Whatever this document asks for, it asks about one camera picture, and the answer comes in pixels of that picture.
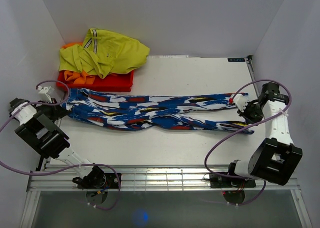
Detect blue white red patterned trousers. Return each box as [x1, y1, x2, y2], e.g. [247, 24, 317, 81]
[62, 88, 247, 132]

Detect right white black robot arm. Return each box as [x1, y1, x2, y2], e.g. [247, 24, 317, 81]
[225, 82, 303, 187]

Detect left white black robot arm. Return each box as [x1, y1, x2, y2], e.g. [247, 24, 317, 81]
[9, 98, 107, 189]

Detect yellow-green trousers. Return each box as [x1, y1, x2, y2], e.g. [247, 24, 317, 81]
[59, 28, 150, 79]

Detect orange garment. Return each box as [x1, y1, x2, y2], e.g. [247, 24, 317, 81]
[59, 42, 97, 85]

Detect red plastic tray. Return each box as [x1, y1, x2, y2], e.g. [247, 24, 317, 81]
[57, 71, 134, 92]

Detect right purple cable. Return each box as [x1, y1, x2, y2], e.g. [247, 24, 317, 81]
[201, 79, 293, 206]

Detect purple cable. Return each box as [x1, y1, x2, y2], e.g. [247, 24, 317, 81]
[201, 79, 293, 206]
[0, 79, 122, 211]

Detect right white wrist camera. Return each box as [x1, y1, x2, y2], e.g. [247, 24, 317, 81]
[229, 93, 249, 112]

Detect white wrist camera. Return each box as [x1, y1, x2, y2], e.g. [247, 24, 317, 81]
[229, 93, 249, 112]
[37, 86, 54, 103]

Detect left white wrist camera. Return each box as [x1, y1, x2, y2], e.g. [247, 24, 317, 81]
[37, 86, 54, 103]

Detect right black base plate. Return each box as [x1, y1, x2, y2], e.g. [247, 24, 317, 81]
[209, 173, 256, 189]

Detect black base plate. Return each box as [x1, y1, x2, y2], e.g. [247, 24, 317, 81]
[72, 173, 122, 189]
[209, 173, 256, 189]

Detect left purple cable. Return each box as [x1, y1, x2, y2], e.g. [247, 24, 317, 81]
[0, 79, 122, 211]

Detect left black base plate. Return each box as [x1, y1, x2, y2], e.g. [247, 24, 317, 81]
[72, 173, 122, 189]

